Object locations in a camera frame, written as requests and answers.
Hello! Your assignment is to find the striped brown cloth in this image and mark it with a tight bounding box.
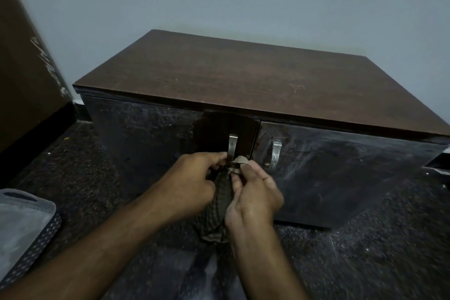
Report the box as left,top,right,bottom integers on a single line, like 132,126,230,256
196,156,251,244

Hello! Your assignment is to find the person's left hand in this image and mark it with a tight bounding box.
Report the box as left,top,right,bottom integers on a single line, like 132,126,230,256
152,151,228,229

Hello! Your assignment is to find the person's right hand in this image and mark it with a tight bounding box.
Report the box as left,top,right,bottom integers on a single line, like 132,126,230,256
225,160,285,237

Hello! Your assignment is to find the brown wooden door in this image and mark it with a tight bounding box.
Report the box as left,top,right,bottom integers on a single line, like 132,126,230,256
0,0,76,184

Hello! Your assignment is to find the dark brown wooden cabinet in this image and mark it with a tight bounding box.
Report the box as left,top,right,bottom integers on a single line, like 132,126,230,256
73,29,450,230

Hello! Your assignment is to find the silver metal cabinet handle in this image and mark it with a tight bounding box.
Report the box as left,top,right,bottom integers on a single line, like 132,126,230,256
264,139,283,169
227,134,239,162

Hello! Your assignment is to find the person's left forearm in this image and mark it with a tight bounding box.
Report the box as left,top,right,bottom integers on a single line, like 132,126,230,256
0,198,166,300

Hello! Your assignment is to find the grey perforated plastic basket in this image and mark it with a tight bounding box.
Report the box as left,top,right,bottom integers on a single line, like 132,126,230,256
0,189,63,290

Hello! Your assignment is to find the person's right forearm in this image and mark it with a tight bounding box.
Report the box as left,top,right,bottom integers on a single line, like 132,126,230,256
230,221,310,300

